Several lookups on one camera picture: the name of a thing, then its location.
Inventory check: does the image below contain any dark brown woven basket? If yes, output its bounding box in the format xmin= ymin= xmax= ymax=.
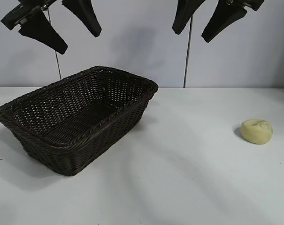
xmin=0 ymin=65 xmax=159 ymax=178

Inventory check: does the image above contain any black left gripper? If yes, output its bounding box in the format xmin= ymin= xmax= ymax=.
xmin=0 ymin=0 xmax=102 ymax=54

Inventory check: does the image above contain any thin metal rod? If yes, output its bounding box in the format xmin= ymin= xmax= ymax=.
xmin=46 ymin=11 xmax=62 ymax=78
xmin=183 ymin=15 xmax=193 ymax=88

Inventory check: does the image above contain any pale yellow egg yolk pastry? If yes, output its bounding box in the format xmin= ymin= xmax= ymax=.
xmin=240 ymin=119 xmax=274 ymax=146

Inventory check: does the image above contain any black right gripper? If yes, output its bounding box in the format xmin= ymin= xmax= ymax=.
xmin=172 ymin=0 xmax=266 ymax=44

